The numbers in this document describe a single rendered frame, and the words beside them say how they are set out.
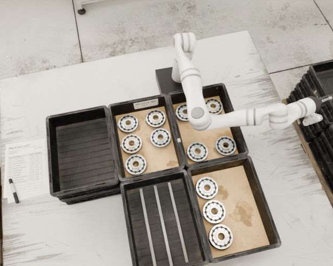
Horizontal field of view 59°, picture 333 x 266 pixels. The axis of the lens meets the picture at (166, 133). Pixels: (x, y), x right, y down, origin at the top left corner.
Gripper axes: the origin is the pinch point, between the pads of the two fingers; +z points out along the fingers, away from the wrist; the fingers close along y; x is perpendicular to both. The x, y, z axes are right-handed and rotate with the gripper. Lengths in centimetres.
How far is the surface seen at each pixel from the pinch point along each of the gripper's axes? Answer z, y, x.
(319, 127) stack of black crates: 53, 57, 13
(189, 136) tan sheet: -51, 41, -7
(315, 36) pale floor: 142, 97, -67
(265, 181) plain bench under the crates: -20, 37, 27
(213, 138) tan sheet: -40, 37, -3
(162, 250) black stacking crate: -84, 37, 36
